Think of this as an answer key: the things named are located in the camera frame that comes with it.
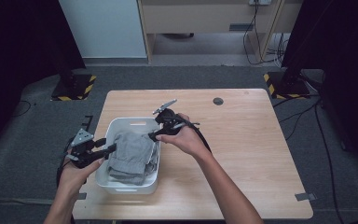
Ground white cabinet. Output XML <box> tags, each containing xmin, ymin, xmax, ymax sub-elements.
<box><xmin>57</xmin><ymin>0</ymin><xmax>148</xmax><ymax>60</ymax></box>

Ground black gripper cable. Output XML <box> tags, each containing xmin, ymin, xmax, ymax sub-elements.
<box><xmin>55</xmin><ymin>139</ymin><xmax>74</xmax><ymax>188</ymax></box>
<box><xmin>180</xmin><ymin>119</ymin><xmax>213</xmax><ymax>154</ymax></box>

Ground black stand base striped edge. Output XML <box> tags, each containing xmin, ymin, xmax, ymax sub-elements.
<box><xmin>263</xmin><ymin>70</ymin><xmax>311</xmax><ymax>101</ymax></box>
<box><xmin>50</xmin><ymin>73</ymin><xmax>98</xmax><ymax>102</ymax></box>

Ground white power strip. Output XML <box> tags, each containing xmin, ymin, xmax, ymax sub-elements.
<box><xmin>248</xmin><ymin>0</ymin><xmax>272</xmax><ymax>7</ymax></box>

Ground person's left hand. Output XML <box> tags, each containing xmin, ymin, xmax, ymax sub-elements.
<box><xmin>56</xmin><ymin>157</ymin><xmax>105</xmax><ymax>195</ymax></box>

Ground short black floor cable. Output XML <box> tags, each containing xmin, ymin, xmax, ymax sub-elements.
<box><xmin>11</xmin><ymin>100</ymin><xmax>33</xmax><ymax>119</ymax></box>

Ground white plastic basket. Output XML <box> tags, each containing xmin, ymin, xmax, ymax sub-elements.
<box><xmin>94</xmin><ymin>117</ymin><xmax>162</xmax><ymax>196</ymax></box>

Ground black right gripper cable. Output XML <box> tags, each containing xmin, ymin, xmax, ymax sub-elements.
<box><xmin>180</xmin><ymin>119</ymin><xmax>213</xmax><ymax>154</ymax></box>

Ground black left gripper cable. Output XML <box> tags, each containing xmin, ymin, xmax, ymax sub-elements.
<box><xmin>55</xmin><ymin>139</ymin><xmax>74</xmax><ymax>188</ymax></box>

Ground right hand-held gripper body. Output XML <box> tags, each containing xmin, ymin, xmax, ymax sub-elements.
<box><xmin>152</xmin><ymin>98</ymin><xmax>188</xmax><ymax>137</ymax></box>

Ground black curtain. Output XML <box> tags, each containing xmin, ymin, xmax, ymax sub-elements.
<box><xmin>281</xmin><ymin>0</ymin><xmax>358</xmax><ymax>175</ymax></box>
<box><xmin>0</xmin><ymin>0</ymin><xmax>87</xmax><ymax>160</ymax></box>

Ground long black floor cable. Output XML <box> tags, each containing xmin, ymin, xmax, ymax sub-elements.
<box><xmin>273</xmin><ymin>92</ymin><xmax>346</xmax><ymax>224</ymax></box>

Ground black hanging cable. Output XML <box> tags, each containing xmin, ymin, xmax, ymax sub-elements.
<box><xmin>241</xmin><ymin>0</ymin><xmax>282</xmax><ymax>66</ymax></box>

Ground grey pants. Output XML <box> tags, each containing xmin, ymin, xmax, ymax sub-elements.
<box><xmin>106</xmin><ymin>130</ymin><xmax>159</xmax><ymax>187</ymax></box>

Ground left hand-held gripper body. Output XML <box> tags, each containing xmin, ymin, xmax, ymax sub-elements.
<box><xmin>64</xmin><ymin>128</ymin><xmax>107</xmax><ymax>170</ymax></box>

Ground person's right hand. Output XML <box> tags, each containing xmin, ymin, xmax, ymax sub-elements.
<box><xmin>155</xmin><ymin>112</ymin><xmax>213</xmax><ymax>161</ymax></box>

